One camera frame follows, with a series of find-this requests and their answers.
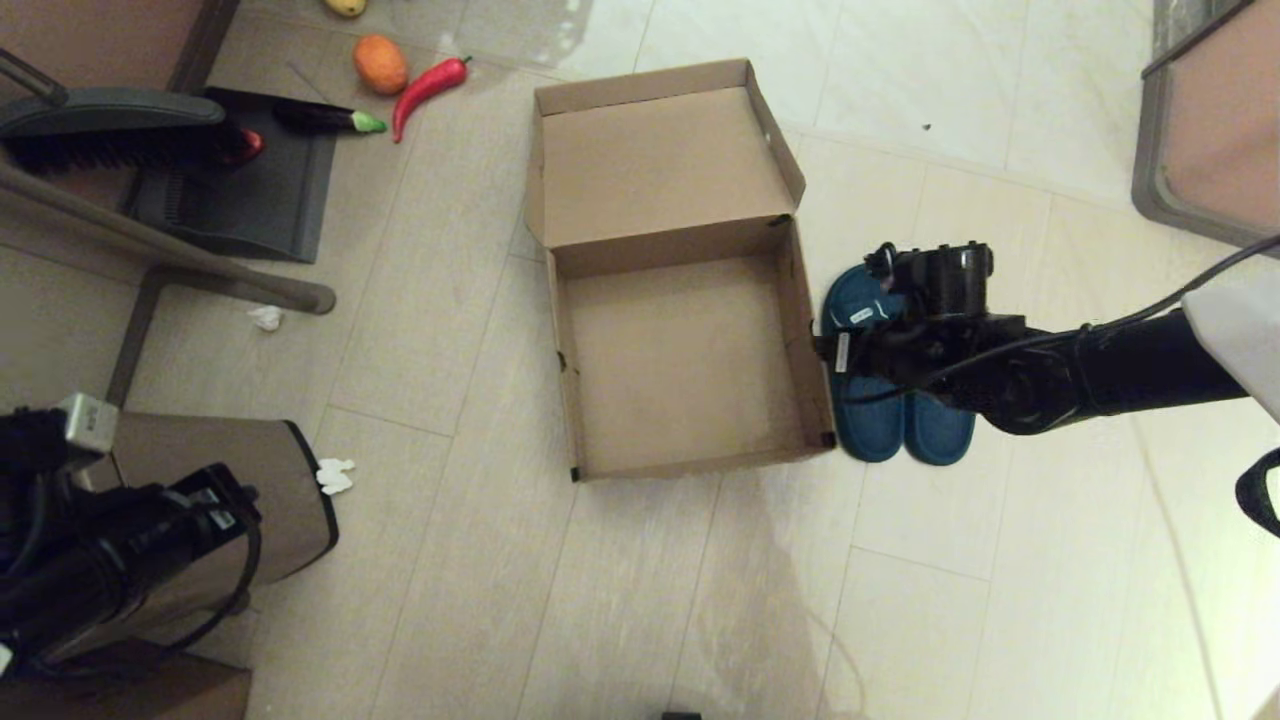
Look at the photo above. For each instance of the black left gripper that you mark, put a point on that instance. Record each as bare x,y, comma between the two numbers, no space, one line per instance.
120,550

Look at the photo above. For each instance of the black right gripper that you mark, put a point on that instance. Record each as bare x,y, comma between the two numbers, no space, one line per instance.
958,285

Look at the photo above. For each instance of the dark teal slide slipper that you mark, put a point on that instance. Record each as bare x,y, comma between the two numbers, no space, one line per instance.
940,435
870,430

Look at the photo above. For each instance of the brown cardboard shoe box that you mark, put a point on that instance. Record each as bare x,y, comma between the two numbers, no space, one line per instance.
680,350

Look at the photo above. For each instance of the closed brown cardboard carton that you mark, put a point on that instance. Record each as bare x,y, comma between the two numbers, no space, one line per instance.
180,700

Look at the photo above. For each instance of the brown plastic trash bin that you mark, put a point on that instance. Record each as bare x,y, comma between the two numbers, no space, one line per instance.
280,500

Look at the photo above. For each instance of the small crumpled white tissue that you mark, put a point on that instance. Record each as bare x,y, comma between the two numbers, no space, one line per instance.
266,318

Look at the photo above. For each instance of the brown table with grey rim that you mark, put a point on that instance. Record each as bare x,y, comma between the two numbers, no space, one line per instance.
1220,125

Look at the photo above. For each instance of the black plastic dustpan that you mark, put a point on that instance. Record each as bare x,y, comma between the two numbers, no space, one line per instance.
255,200

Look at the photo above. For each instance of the small red toy fruit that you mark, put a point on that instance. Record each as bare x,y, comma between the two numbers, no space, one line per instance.
250,147

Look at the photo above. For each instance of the grey black-bristled hand brush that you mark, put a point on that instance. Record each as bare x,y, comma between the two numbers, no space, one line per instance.
115,112

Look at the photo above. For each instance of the toy purple eggplant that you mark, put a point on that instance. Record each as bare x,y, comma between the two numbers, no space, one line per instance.
318,119

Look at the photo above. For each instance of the brown table with dark rim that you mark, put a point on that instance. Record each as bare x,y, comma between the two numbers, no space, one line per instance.
100,45

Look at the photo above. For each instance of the toy orange fruit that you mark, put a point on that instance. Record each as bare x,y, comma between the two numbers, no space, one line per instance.
380,65

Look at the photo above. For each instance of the toy red chili pepper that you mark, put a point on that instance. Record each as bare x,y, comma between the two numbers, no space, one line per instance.
422,89

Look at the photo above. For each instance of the toy yellow fruit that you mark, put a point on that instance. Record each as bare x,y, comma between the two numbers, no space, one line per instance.
344,7

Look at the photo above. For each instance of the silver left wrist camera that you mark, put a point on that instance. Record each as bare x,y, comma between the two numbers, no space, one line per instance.
88,420

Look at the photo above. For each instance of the brown metal table leg frame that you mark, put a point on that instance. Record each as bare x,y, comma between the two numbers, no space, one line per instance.
150,242

